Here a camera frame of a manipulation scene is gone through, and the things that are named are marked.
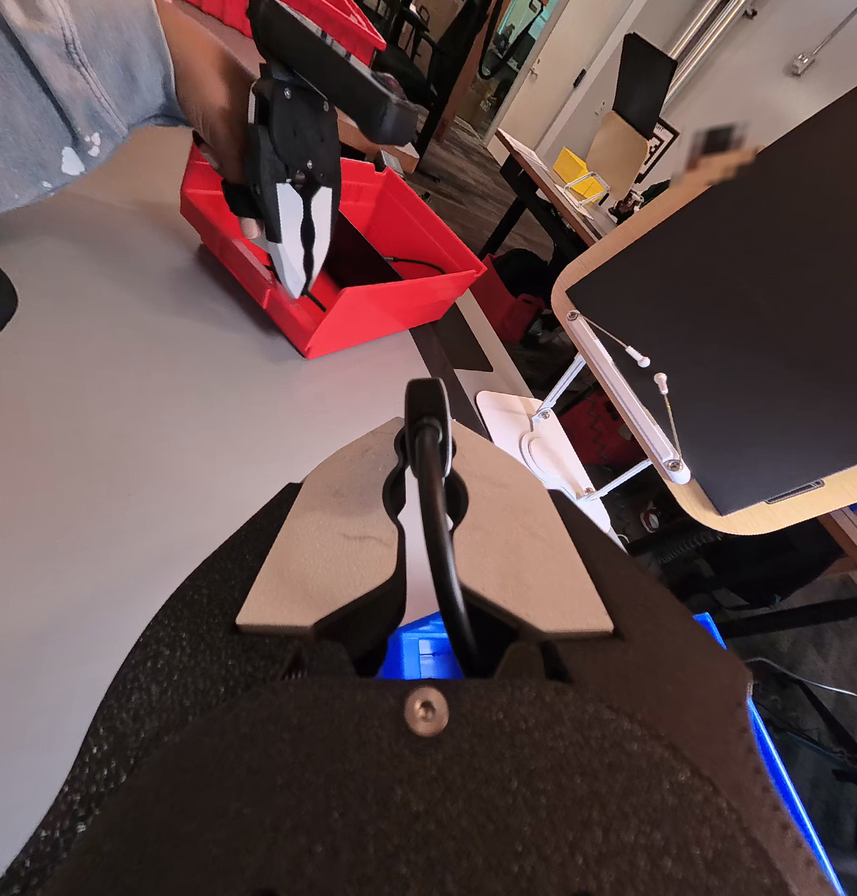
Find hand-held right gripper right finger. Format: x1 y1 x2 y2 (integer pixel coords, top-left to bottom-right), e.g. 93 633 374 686
446 419 615 639

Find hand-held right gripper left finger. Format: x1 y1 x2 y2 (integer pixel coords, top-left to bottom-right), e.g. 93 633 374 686
236 418 410 641

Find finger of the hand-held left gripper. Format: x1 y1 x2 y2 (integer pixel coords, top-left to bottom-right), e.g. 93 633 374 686
264 181 312 300
304 185 337 287

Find red plastic bin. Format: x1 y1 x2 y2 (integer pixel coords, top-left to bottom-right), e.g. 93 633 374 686
180 129 487 360

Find thick black hub cable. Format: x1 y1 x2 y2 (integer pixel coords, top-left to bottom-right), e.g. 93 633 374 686
404 378 487 679

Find blue plastic bin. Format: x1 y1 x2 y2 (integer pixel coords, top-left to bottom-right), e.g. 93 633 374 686
374 610 848 896

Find person's left forearm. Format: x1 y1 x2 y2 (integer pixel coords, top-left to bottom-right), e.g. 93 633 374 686
0 0 186 225

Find person's left hand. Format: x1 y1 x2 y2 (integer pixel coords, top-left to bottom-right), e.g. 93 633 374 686
159 42 263 240

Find black bin divider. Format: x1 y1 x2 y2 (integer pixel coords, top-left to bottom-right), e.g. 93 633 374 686
323 210 406 291

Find red ribbed storage bin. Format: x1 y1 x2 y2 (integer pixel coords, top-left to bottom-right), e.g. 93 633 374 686
183 0 387 51

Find red zigzag bag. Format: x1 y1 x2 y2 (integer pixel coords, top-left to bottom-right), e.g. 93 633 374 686
560 391 648 469

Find black-legged side table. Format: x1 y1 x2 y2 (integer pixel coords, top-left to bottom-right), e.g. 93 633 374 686
479 128 614 261

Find small yellow bin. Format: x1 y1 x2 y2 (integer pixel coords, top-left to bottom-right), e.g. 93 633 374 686
553 147 606 200

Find wooden board with black panel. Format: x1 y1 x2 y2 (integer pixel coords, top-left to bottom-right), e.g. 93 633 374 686
550 83 857 536

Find black and white marker poster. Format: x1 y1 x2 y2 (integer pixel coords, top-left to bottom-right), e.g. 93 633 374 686
638 118 681 184

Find small wooden board stand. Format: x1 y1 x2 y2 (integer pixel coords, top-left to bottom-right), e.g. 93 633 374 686
585 33 680 200

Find metal wall pipes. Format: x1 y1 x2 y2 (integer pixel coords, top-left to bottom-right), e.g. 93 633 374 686
668 0 759 63

